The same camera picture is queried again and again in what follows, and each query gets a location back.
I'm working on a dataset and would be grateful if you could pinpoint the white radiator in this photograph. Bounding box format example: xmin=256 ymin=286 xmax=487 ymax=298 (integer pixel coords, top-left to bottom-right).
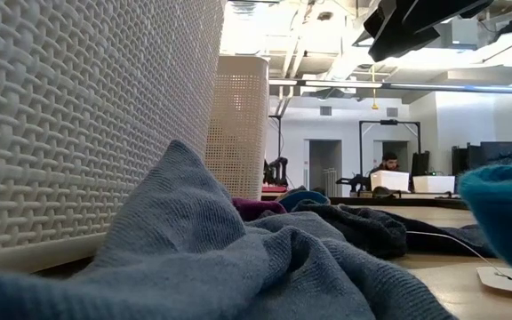
xmin=324 ymin=167 xmax=340 ymax=196

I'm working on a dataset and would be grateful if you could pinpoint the tall white storage bin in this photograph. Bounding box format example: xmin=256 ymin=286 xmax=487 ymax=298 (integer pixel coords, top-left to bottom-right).
xmin=370 ymin=170 xmax=411 ymax=193

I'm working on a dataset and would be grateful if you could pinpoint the black monitor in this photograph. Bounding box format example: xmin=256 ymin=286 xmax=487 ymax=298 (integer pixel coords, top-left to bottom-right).
xmin=411 ymin=150 xmax=431 ymax=178

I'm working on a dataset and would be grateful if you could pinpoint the blue-grey knit cloth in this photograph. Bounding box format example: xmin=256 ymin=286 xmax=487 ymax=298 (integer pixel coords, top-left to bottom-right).
xmin=0 ymin=140 xmax=457 ymax=320

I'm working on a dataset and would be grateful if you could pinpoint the white perforated laundry basket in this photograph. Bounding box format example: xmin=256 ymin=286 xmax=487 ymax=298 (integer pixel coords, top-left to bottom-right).
xmin=203 ymin=55 xmax=270 ymax=201

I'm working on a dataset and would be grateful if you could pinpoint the black cabinet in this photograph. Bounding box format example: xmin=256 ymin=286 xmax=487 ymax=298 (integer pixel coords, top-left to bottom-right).
xmin=450 ymin=140 xmax=512 ymax=177

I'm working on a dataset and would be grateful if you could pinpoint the yellow hanging cord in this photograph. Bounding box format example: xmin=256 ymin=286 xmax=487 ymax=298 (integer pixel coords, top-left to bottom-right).
xmin=370 ymin=64 xmax=380 ymax=111

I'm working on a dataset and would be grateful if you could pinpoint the black portal frame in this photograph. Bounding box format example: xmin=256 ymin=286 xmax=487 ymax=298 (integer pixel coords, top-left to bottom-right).
xmin=358 ymin=118 xmax=422 ymax=179

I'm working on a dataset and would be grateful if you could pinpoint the low white storage bin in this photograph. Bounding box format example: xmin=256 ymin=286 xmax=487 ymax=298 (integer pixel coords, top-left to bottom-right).
xmin=412 ymin=175 xmax=456 ymax=195

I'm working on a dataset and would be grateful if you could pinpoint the person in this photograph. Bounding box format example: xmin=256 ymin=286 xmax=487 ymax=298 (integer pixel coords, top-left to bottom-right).
xmin=368 ymin=151 xmax=413 ymax=179

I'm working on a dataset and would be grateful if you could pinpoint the white paper tag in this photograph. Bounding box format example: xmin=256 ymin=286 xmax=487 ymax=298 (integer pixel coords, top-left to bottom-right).
xmin=404 ymin=229 xmax=512 ymax=300

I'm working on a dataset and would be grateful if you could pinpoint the white weave-pattern laundry basket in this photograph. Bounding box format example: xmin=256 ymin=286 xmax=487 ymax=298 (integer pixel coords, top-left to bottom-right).
xmin=0 ymin=0 xmax=227 ymax=273

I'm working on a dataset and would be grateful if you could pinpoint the purple garment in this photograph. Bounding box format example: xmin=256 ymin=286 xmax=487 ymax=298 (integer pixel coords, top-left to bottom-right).
xmin=231 ymin=196 xmax=288 ymax=222

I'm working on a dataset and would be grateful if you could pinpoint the bright blue fuzzy cloth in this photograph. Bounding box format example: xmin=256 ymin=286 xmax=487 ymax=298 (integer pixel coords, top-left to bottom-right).
xmin=458 ymin=165 xmax=512 ymax=284

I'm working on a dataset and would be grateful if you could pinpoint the long ceiling light strip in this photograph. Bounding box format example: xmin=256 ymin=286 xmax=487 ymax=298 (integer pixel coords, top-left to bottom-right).
xmin=268 ymin=78 xmax=512 ymax=96

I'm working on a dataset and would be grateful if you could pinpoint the dark navy knit cloth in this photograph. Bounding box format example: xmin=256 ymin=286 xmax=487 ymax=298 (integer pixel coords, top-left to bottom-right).
xmin=292 ymin=199 xmax=497 ymax=260

